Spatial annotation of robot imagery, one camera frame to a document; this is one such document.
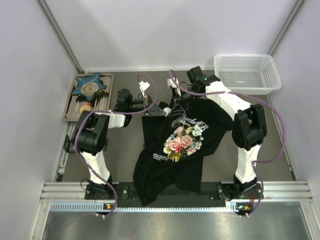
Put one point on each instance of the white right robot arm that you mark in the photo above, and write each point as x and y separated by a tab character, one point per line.
248	132

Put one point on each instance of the aluminium frame rail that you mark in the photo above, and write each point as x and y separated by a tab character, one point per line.
284	211

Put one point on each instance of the brown rectangular tray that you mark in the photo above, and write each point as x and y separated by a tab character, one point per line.
101	100

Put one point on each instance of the orange cup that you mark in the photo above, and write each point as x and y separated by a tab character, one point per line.
86	107

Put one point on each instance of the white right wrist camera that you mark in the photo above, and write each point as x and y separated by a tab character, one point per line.
171	84

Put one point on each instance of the black box with yellow brooch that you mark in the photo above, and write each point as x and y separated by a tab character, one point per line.
68	146

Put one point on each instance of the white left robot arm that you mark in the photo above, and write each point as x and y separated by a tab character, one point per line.
90	137

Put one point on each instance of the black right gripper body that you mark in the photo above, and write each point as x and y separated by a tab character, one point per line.
176	101

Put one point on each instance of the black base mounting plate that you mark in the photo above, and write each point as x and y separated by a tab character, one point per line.
126	191

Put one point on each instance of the white round brooch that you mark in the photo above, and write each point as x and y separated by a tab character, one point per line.
167	110

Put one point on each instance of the black floral t-shirt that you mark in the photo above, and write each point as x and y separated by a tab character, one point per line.
176	147

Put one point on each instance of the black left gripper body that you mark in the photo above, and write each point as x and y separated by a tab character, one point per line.
147	106

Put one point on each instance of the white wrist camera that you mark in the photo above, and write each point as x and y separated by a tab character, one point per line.
171	84
143	86

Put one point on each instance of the blue star-shaped dish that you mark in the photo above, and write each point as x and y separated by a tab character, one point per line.
88	86

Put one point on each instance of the grey slotted cable duct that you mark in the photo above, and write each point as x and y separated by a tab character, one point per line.
135	207

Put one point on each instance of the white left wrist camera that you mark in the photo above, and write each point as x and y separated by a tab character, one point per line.
143	86

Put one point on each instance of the white perforated plastic basket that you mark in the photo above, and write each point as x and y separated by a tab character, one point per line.
250	74

